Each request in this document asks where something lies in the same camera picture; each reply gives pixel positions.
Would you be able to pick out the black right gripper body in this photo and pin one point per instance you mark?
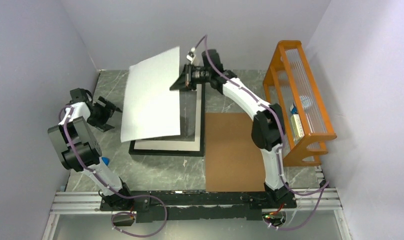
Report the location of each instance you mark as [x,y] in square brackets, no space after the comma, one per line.
[200,76]

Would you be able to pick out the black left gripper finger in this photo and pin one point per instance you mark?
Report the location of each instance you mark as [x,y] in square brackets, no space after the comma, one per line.
[107,105]
[103,127]

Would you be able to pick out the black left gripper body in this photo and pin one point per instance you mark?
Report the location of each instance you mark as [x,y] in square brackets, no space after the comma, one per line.
[100,116]

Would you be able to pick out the black picture frame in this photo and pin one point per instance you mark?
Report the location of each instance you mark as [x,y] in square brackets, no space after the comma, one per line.
[202,132]

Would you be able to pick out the sunflower photo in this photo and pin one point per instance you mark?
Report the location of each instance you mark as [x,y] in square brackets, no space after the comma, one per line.
[150,108]

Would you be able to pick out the white mat backing board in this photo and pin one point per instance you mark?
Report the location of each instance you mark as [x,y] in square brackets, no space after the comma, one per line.
[192,139]

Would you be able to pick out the brown backing board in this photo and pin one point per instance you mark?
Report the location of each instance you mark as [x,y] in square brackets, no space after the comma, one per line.
[233,163]

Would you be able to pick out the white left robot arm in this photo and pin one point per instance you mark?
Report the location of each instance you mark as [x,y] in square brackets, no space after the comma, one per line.
[78,149]

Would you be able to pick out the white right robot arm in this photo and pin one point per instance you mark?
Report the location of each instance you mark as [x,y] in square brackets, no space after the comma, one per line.
[267,131]

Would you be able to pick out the blue small object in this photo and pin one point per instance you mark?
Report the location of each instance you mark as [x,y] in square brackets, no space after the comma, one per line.
[105,160]

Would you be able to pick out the orange wooden shelf rack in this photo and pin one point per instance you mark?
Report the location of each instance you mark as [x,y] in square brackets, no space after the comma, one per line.
[289,74]

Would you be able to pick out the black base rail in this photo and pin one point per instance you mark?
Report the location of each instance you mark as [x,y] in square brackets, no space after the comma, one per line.
[150,206]

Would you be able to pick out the aluminium table rail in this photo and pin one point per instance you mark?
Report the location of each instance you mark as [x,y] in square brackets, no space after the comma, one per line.
[88,203]

